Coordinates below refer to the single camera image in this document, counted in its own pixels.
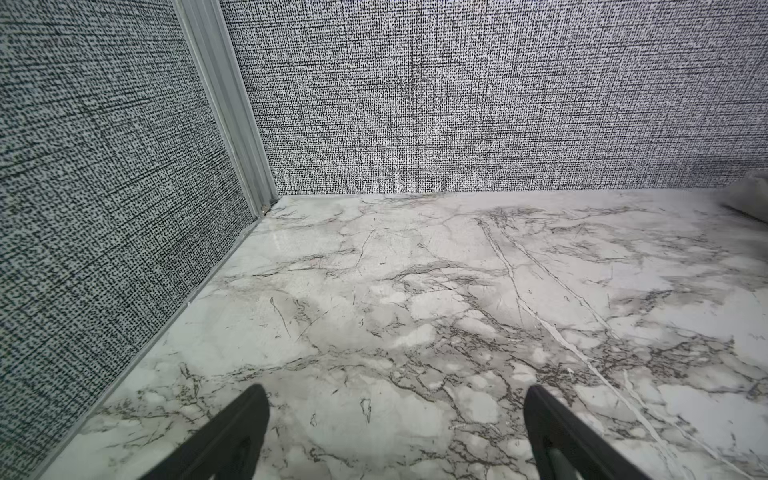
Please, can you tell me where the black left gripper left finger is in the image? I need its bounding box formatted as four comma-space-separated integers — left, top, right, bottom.
143, 384, 270, 479

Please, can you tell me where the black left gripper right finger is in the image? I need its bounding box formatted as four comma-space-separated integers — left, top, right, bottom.
523, 385, 647, 479

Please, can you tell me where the white printed t-shirt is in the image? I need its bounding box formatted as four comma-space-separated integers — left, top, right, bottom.
719, 170, 768, 223

